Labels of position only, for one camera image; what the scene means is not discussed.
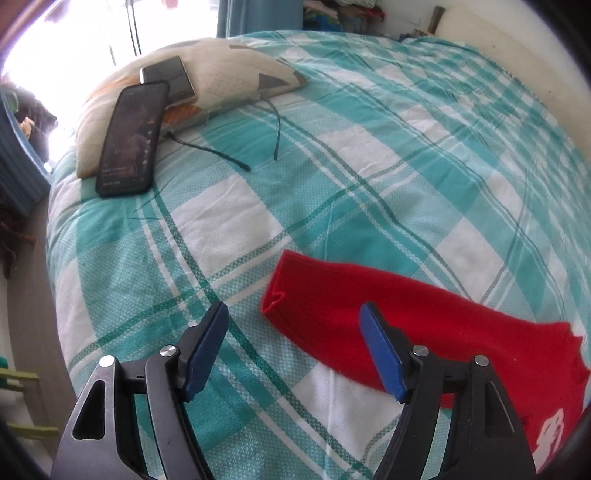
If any beige patterned pillow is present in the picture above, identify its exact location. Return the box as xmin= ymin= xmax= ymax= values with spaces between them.
xmin=76 ymin=38 xmax=308 ymax=179

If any blue curtain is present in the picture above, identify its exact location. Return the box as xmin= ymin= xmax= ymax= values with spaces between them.
xmin=217 ymin=0 xmax=305 ymax=40

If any black smartphone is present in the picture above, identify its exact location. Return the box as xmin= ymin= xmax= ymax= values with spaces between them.
xmin=95 ymin=80 xmax=171 ymax=198

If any red sweater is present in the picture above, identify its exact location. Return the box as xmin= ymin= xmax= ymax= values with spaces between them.
xmin=260 ymin=249 xmax=585 ymax=476

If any cream padded headboard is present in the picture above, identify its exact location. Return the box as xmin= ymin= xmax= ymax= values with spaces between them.
xmin=436 ymin=2 xmax=591 ymax=153

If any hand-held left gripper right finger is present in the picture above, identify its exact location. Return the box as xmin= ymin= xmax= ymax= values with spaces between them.
xmin=359 ymin=302 xmax=539 ymax=480

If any grey smartphone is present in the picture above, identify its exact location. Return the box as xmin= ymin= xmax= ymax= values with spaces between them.
xmin=140 ymin=55 xmax=196 ymax=102

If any teal plaid bed sheet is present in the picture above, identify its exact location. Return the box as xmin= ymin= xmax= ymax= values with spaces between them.
xmin=46 ymin=30 xmax=591 ymax=480

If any green stool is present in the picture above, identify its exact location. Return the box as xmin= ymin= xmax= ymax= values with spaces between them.
xmin=0 ymin=355 xmax=59 ymax=439

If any pile of clothes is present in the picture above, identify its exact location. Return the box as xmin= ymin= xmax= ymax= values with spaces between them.
xmin=302 ymin=0 xmax=387 ymax=33

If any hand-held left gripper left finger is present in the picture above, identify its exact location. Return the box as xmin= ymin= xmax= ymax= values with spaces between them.
xmin=50 ymin=301 xmax=230 ymax=480

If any blue ribbed basket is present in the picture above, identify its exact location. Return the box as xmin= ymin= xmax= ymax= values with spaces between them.
xmin=0 ymin=88 xmax=52 ymax=216

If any black cable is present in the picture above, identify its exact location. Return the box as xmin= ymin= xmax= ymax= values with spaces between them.
xmin=265 ymin=95 xmax=283 ymax=161
xmin=168 ymin=131 xmax=252 ymax=173

